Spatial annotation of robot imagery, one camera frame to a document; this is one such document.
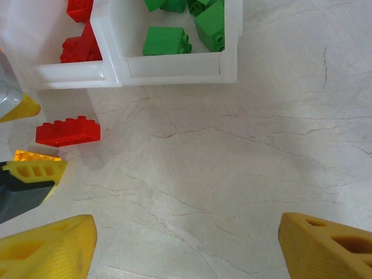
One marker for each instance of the green lego brick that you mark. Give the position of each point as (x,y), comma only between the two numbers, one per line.
(200,5)
(165,40)
(174,4)
(152,3)
(210,27)

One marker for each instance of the long red lego brick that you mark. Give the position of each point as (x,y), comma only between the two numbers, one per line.
(69,133)

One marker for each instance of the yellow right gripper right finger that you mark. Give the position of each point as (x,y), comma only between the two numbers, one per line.
(319,253)

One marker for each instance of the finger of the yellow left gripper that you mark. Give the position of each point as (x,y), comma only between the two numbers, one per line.
(37,171)
(23,108)

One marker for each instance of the orange-yellow lego brick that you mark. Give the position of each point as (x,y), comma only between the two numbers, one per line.
(29,155)

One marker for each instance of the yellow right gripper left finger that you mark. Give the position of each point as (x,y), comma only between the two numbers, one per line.
(48,250)

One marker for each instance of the white plastic bin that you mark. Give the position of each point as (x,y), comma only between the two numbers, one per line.
(174,69)
(72,72)

